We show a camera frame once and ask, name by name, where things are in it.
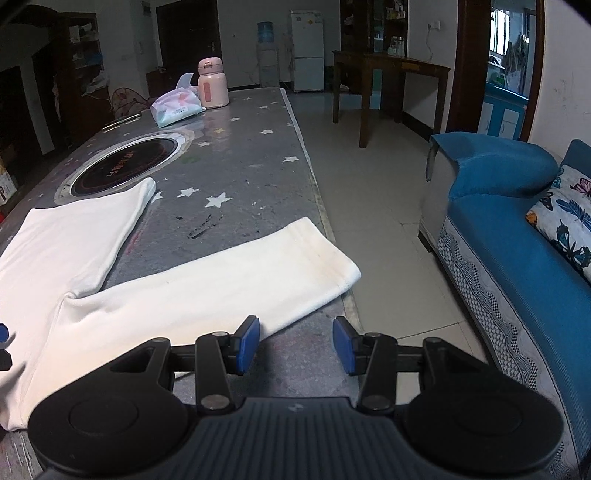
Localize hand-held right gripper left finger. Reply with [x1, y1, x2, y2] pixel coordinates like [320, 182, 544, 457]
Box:
[109, 316, 260, 413]

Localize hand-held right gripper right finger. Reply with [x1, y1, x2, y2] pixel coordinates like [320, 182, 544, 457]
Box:
[332, 316, 484, 414]

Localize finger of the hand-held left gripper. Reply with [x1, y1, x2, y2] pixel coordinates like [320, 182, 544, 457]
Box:
[0, 323, 13, 372]

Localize white pants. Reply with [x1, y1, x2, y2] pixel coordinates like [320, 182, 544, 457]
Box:
[0, 177, 362, 433]

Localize star-patterned table cover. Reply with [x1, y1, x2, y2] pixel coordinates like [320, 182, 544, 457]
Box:
[0, 87, 365, 480]

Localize blue sofa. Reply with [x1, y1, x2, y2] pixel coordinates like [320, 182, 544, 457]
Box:
[418, 132, 591, 480]

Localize round induction cooktop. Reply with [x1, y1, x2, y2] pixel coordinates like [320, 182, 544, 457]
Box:
[54, 130, 194, 206]

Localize tissue pack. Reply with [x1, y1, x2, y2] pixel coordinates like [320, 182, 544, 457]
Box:
[150, 73, 208, 129]

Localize butterfly print pillow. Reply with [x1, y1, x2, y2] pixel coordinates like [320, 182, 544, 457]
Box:
[525, 164, 591, 285]

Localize pink floor fan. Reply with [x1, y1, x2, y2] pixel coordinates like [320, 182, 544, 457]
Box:
[110, 86, 149, 121]

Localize pink thermos bottle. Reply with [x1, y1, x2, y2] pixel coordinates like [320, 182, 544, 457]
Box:
[198, 57, 230, 110]

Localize dark wooden desk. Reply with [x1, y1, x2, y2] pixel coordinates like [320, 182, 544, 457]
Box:
[331, 50, 451, 149]

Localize dark wooden shelf cabinet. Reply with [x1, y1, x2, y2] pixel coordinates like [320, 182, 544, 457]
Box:
[52, 12, 112, 147]

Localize blue cabinet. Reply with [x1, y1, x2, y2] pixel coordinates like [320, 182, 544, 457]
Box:
[475, 81, 530, 141]

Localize water dispenser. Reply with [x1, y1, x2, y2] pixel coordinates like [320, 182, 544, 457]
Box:
[256, 21, 280, 88]

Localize white refrigerator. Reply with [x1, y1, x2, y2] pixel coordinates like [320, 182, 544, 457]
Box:
[290, 10, 326, 94]

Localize dark wooden door frame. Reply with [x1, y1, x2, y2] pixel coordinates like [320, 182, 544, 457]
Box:
[444, 0, 546, 143]

